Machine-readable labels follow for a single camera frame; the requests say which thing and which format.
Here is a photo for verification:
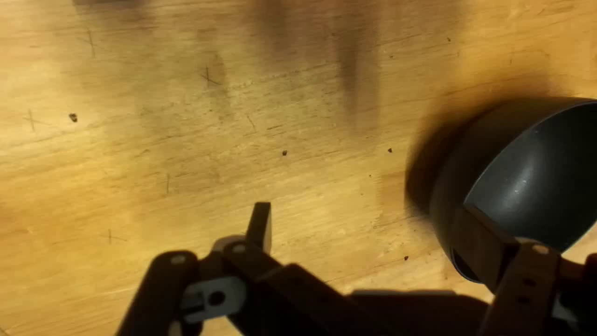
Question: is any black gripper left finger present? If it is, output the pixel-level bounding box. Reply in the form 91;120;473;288
117;202;399;336

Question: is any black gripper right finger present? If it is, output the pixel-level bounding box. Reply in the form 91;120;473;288
453;204;597;336

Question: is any black bowl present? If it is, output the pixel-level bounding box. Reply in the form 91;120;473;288
406;96;597;286

